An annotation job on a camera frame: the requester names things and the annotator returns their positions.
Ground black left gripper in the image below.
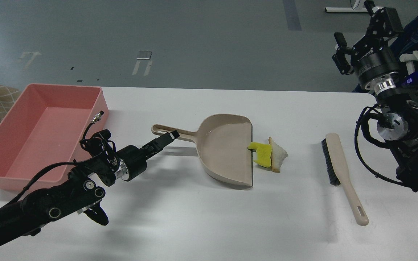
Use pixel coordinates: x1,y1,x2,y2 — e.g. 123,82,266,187
115,130,180,182

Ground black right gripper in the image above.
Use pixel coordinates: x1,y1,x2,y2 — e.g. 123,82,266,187
332,0,404,91

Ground beige plastic dustpan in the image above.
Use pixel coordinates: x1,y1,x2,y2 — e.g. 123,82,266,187
151,114,253,188

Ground yellow sponge piece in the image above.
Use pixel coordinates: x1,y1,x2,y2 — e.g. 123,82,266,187
247,142,272,167

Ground beige brush black bristles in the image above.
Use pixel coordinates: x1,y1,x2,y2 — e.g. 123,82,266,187
321,133,369,226

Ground bread slice piece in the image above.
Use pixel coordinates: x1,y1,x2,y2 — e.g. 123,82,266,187
268,137,288,173

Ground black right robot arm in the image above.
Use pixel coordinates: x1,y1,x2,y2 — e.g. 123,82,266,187
332,0,418,192

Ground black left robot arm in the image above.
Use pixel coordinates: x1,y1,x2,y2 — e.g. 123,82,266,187
0,111,180,246

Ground pink plastic bin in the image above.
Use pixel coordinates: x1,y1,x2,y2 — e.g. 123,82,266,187
0,84,109,192

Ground white desk foot bar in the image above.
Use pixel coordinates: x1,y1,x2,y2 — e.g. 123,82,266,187
324,0,367,13

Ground silver floor socket plate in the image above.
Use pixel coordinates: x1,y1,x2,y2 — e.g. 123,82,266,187
136,50,152,61

